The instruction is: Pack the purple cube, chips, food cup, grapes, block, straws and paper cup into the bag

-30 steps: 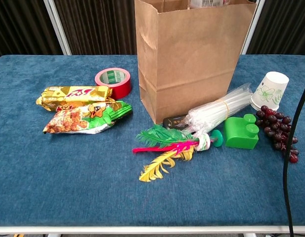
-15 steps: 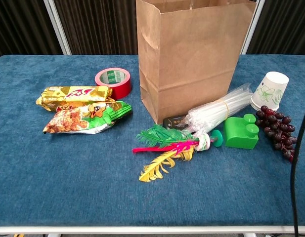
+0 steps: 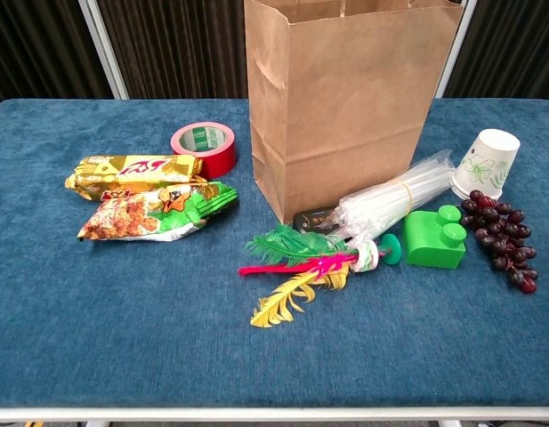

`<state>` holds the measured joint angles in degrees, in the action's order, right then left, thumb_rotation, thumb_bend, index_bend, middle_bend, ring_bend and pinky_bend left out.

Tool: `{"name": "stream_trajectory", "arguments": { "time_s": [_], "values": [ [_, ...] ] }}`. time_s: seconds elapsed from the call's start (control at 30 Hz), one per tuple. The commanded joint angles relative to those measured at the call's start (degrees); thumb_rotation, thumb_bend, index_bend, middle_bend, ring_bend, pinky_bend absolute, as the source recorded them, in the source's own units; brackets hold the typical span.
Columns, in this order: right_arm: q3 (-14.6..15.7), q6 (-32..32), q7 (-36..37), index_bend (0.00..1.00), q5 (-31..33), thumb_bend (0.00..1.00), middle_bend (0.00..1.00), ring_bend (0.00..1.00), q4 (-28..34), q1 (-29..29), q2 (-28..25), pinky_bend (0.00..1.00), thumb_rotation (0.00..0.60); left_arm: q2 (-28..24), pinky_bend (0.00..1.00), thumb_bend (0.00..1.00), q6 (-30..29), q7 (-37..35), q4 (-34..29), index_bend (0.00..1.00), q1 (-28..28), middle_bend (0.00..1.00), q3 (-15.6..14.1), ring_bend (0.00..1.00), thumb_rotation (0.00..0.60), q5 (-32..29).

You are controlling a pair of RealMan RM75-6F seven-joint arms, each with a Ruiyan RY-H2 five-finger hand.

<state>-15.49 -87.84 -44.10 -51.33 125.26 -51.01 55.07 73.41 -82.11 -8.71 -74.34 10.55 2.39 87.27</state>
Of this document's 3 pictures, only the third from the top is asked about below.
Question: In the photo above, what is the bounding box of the bundle of clear straws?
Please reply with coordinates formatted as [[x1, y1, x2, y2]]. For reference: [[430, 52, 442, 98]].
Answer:
[[329, 149, 456, 244]]

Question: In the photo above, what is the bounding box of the green toy building block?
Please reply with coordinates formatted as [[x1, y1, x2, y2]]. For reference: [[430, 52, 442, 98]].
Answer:
[[401, 204, 467, 270]]

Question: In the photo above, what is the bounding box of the dark purple grape bunch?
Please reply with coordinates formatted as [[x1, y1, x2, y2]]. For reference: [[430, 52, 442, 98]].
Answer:
[[460, 189, 540, 294]]

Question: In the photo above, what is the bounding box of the green orange snack packet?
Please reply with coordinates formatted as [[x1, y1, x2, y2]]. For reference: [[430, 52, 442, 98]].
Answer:
[[77, 181, 239, 243]]

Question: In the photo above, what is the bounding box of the colourful feather shuttlecock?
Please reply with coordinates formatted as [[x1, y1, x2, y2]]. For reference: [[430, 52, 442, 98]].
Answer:
[[238, 223, 403, 329]]

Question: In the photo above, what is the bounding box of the red tape roll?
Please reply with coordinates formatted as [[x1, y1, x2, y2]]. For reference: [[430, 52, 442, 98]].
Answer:
[[170, 121, 238, 180]]

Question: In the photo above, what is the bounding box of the golden snack packet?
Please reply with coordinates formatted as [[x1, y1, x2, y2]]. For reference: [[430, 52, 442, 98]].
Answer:
[[64, 154, 204, 202]]

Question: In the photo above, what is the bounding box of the blue table cloth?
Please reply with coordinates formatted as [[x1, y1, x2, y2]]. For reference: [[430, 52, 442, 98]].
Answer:
[[0, 98, 549, 408]]

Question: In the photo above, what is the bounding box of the dark pleated partition panel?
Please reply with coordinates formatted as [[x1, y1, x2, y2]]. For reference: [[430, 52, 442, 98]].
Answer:
[[0, 0, 129, 110], [433, 0, 549, 100], [77, 0, 253, 101]]

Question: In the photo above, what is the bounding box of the floral paper cup stack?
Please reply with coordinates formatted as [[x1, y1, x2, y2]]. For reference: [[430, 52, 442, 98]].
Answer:
[[450, 128, 521, 200]]

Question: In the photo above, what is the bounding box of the brown paper bag with handles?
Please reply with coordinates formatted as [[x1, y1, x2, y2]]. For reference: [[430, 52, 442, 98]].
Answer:
[[243, 0, 464, 223]]

